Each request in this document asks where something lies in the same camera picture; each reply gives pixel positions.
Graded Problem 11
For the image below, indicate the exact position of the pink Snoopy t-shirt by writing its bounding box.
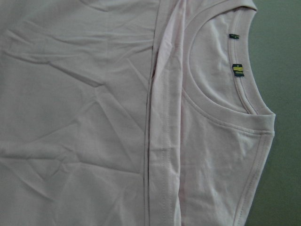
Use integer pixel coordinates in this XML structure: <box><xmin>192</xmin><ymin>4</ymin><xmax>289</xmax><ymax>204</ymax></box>
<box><xmin>0</xmin><ymin>0</ymin><xmax>275</xmax><ymax>226</ymax></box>

